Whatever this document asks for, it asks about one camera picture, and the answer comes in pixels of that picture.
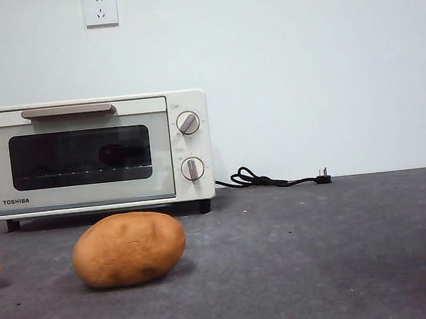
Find purple eggplant with green stem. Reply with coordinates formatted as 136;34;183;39
97;139;150;166

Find glass oven door with handle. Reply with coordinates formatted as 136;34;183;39
0;95;177;217

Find round timer oven knob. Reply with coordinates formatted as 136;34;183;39
180;155;207;182

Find white Toshiba toaster oven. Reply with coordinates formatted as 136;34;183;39
0;88;218;234

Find round temperature oven knob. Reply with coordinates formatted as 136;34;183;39
174;110;201;137

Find brown potato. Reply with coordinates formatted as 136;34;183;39
68;207;191;292

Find black power cable with plug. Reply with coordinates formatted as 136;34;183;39
213;158;333;196

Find white wall socket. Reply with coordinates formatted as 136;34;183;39
83;0;121;29

